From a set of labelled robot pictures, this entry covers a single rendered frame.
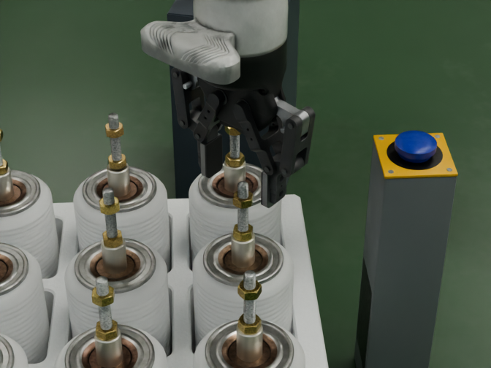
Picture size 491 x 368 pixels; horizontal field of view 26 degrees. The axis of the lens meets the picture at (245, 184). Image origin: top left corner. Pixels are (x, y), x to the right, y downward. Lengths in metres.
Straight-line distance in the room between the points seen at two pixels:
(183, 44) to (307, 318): 0.35
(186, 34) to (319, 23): 1.12
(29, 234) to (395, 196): 0.37
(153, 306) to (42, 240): 0.17
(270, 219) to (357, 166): 0.49
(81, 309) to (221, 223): 0.17
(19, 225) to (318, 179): 0.58
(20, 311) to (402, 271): 0.38
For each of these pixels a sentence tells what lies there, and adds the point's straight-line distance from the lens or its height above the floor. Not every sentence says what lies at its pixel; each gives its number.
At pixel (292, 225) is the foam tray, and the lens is 1.15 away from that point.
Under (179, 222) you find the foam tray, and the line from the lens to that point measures 1.16.
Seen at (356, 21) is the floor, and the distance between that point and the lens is 1.93.
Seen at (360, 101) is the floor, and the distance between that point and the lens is 1.70.
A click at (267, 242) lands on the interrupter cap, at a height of 0.25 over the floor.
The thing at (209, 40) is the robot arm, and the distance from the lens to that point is 0.81.
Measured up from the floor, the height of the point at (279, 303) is 0.23.
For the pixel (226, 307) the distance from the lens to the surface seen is 0.98.
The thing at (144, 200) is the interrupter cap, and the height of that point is 0.25.
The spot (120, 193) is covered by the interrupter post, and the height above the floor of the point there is 0.26.
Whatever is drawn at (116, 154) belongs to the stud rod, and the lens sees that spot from 1.06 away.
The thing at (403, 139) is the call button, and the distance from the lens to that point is 1.03.
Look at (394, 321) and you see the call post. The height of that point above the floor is 0.12.
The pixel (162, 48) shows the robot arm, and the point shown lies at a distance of 0.82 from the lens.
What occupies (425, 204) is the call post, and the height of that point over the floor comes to 0.28.
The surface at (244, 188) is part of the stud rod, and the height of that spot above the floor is 0.34.
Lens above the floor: 0.91
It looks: 37 degrees down
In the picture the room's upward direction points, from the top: straight up
